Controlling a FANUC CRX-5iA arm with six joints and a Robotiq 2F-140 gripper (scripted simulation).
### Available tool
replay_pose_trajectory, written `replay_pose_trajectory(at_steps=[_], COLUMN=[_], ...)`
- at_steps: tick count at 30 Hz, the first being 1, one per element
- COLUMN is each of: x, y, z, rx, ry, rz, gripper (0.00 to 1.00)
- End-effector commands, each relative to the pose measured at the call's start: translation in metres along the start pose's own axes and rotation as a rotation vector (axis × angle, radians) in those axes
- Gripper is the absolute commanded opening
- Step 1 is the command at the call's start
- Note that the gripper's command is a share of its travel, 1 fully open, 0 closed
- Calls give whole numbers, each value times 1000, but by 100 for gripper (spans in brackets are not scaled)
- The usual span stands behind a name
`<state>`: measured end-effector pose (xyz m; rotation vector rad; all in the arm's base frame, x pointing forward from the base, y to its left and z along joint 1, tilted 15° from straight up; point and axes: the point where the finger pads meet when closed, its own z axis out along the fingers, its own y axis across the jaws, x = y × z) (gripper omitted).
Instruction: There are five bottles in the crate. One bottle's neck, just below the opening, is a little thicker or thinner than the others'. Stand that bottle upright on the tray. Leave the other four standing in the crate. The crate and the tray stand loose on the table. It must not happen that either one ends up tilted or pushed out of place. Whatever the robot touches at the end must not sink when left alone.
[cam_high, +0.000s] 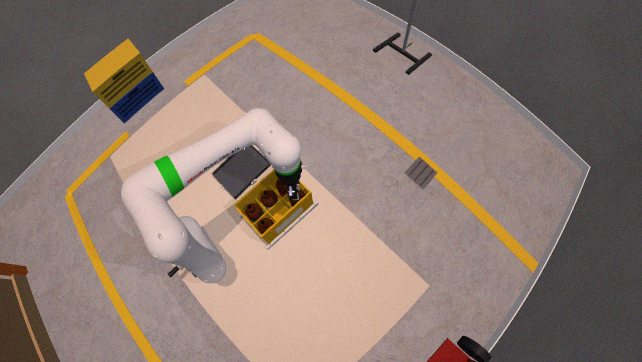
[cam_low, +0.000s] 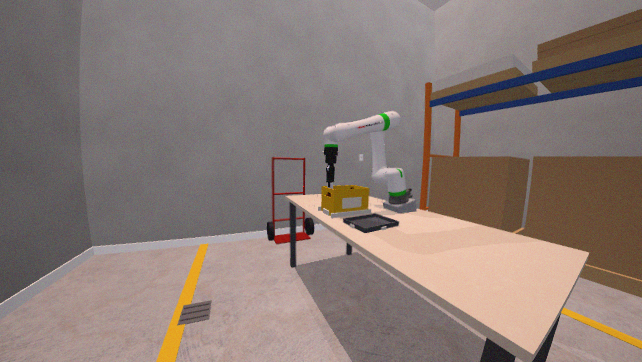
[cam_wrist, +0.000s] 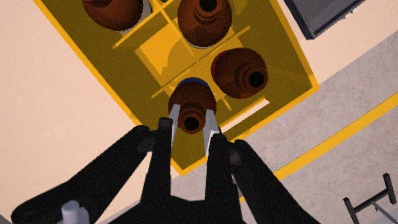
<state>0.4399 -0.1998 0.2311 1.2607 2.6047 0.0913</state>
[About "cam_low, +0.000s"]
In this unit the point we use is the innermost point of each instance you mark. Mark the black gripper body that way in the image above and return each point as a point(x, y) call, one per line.
point(330, 160)

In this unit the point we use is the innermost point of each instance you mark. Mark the yellow divided crate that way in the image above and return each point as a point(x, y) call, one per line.
point(344, 199)

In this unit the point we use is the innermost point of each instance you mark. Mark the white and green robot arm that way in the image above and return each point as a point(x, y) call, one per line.
point(392, 177)

